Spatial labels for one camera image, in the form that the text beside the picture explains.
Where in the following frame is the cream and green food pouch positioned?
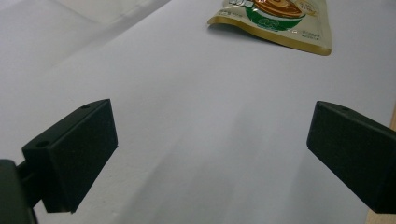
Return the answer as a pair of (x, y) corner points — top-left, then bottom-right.
(206, 0), (332, 57)

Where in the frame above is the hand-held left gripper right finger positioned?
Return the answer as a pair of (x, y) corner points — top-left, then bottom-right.
(305, 100), (396, 215)

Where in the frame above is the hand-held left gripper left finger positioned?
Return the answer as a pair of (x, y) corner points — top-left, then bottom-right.
(17, 98), (119, 215)

